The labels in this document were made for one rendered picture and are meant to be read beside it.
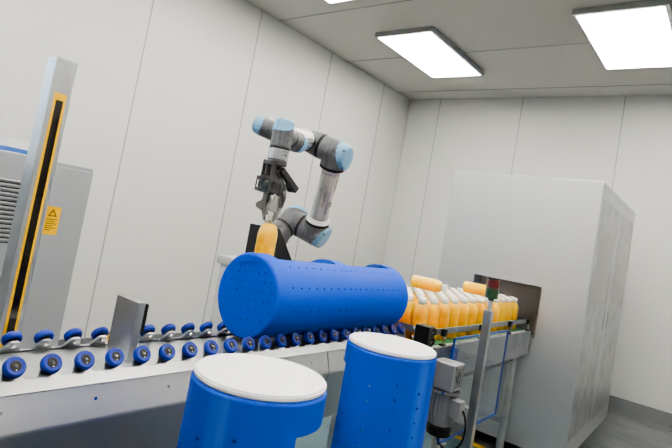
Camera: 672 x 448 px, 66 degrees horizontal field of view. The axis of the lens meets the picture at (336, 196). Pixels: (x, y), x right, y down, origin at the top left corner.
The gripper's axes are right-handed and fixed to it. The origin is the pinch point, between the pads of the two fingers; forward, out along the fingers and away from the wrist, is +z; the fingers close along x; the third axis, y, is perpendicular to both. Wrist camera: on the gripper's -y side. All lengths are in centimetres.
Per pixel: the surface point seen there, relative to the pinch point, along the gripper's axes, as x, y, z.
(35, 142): -26, 71, -9
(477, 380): 42, -118, 59
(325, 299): 20.1, -14.2, 24.9
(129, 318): 9, 54, 32
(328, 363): 19, -24, 49
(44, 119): -24, 71, -16
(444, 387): 38, -89, 60
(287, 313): 19.9, 4.7, 29.4
